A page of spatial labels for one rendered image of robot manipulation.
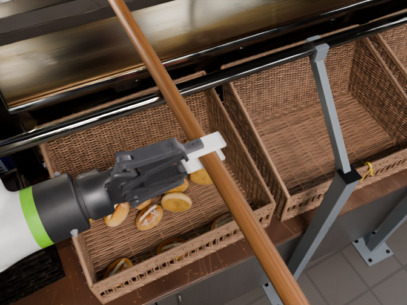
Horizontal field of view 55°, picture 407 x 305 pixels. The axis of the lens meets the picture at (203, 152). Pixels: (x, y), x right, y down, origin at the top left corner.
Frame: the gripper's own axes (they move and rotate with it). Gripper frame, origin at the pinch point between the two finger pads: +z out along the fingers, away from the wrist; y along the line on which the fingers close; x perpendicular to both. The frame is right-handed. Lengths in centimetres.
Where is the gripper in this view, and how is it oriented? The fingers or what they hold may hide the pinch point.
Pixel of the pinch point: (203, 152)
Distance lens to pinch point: 63.9
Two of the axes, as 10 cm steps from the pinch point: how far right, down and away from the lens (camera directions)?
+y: 0.0, 5.8, 8.1
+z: 9.0, -3.5, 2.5
